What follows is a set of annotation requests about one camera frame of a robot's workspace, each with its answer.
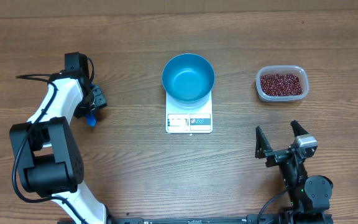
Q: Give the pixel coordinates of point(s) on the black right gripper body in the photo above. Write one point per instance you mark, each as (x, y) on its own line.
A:
(276, 157)

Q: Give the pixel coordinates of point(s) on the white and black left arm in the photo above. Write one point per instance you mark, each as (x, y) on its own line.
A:
(48, 165)

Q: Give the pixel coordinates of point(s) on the clear plastic container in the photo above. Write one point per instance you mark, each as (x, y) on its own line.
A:
(282, 69)

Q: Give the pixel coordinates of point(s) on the blue plastic measuring scoop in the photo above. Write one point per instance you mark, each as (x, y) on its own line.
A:
(90, 119)

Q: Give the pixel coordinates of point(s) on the white digital kitchen scale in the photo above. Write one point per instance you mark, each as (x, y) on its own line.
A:
(192, 118)

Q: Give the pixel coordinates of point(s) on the red beans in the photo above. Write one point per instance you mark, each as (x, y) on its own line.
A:
(281, 85)

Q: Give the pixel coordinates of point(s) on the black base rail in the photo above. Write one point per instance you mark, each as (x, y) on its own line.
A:
(250, 219)

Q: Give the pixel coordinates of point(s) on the teal bowl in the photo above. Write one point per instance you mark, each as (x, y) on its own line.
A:
(188, 78)

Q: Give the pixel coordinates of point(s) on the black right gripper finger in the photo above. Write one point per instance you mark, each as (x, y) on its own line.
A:
(298, 130)
(262, 145)

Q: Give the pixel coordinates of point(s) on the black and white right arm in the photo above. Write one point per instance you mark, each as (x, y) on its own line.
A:
(309, 196)

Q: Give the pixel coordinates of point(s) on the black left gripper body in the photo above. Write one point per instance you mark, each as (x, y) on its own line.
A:
(99, 98)

